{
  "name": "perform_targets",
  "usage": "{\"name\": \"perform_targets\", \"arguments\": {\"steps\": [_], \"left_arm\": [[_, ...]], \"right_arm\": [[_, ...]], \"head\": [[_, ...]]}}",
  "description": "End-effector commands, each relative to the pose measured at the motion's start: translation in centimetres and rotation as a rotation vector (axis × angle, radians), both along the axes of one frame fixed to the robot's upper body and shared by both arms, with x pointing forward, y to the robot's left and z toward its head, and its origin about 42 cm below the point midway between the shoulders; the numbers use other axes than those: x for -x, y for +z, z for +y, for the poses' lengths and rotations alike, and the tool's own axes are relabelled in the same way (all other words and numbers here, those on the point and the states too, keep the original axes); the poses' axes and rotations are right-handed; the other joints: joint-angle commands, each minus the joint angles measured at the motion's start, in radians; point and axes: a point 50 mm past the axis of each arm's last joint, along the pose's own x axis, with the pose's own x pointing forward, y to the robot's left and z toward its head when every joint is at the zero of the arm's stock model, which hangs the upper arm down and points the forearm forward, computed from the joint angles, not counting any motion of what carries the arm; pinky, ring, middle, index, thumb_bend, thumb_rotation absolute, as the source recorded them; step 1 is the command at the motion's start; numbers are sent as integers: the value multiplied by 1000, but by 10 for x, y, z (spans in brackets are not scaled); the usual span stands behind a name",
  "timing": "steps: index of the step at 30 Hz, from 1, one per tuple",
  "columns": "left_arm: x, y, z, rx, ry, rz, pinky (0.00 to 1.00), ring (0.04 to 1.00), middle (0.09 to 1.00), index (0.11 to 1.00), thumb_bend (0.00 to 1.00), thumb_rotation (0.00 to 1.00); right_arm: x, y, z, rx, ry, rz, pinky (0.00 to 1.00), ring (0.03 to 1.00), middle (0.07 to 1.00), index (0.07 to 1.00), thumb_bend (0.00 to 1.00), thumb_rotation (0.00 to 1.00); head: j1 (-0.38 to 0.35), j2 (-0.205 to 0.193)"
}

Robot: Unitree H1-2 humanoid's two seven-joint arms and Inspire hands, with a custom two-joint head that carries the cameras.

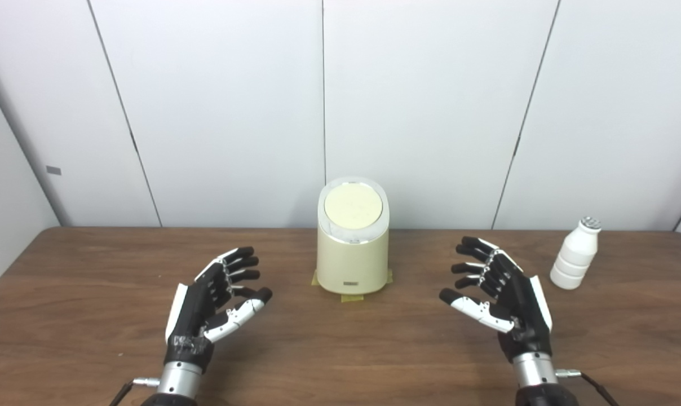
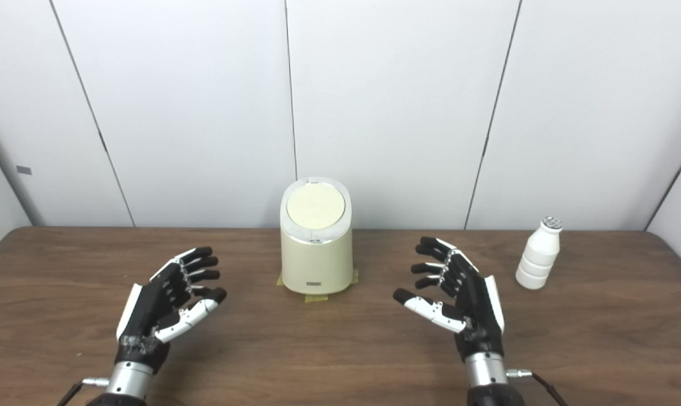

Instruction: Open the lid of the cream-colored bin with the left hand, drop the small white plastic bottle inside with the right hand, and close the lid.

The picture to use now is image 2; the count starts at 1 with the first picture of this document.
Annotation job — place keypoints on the small white plastic bottle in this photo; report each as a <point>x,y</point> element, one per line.
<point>539,259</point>

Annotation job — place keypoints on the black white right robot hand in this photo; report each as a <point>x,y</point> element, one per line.
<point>476,310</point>

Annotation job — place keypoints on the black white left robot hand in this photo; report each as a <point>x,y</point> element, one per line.
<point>149,307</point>

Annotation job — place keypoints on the round cream bin lid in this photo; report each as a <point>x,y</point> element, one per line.
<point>315,206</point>

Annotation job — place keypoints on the cream-colored bin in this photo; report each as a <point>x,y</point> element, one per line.
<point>317,262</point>

